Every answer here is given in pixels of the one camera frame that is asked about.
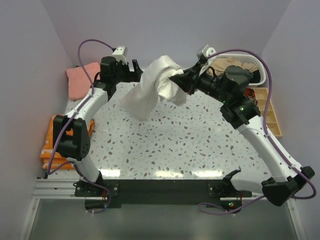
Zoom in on white floral print t-shirt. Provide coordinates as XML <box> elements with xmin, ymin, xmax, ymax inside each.
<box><xmin>120</xmin><ymin>55</ymin><xmax>187</xmax><ymax>120</ymax></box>

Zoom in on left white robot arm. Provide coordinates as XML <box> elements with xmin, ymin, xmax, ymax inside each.
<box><xmin>53</xmin><ymin>56</ymin><xmax>143</xmax><ymax>197</ymax></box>

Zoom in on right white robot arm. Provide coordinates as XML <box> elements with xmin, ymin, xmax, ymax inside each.
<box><xmin>170</xmin><ymin>64</ymin><xmax>315</xmax><ymax>207</ymax></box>

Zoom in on beige garment in basket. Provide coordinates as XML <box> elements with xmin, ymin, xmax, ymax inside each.
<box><xmin>210</xmin><ymin>57</ymin><xmax>253</xmax><ymax>77</ymax></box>

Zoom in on folded pink t-shirt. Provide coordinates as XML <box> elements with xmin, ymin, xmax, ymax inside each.
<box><xmin>66</xmin><ymin>62</ymin><xmax>100</xmax><ymax>101</ymax></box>

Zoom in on white plastic laundry basket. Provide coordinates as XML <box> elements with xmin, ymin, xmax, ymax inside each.
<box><xmin>208</xmin><ymin>52</ymin><xmax>267</xmax><ymax>88</ymax></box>

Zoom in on red black patterned socks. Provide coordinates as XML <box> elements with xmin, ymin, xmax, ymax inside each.
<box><xmin>244</xmin><ymin>88</ymin><xmax>257</xmax><ymax>104</ymax></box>

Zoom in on dark grey garment in basket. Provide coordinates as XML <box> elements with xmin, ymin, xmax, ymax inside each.
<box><xmin>250</xmin><ymin>70</ymin><xmax>261</xmax><ymax>84</ymax></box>

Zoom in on wooden compartment organizer tray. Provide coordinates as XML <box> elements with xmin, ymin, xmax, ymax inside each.
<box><xmin>251</xmin><ymin>87</ymin><xmax>282</xmax><ymax>139</ymax></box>

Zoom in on folded orange tie-dye t-shirt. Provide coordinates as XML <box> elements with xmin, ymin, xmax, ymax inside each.
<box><xmin>39</xmin><ymin>114</ymin><xmax>96</xmax><ymax>171</ymax></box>

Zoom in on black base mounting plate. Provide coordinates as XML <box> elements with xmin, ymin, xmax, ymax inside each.
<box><xmin>73</xmin><ymin>179</ymin><xmax>252</xmax><ymax>210</ymax></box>

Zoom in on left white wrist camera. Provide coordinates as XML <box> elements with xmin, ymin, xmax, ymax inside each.
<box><xmin>111</xmin><ymin>46</ymin><xmax>128</xmax><ymax>64</ymax></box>

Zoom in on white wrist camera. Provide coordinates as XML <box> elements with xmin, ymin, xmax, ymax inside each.
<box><xmin>196</xmin><ymin>44</ymin><xmax>217</xmax><ymax>59</ymax></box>
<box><xmin>111</xmin><ymin>46</ymin><xmax>128</xmax><ymax>64</ymax></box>

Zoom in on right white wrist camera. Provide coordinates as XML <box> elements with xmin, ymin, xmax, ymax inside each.
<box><xmin>196</xmin><ymin>44</ymin><xmax>217</xmax><ymax>59</ymax></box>

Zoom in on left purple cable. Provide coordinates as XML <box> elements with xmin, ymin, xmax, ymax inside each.
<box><xmin>46</xmin><ymin>39</ymin><xmax>116</xmax><ymax>176</ymax></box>

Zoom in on aluminium rail frame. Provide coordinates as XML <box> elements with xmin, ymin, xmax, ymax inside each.
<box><xmin>19</xmin><ymin>178</ymin><xmax>78</xmax><ymax>240</ymax></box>

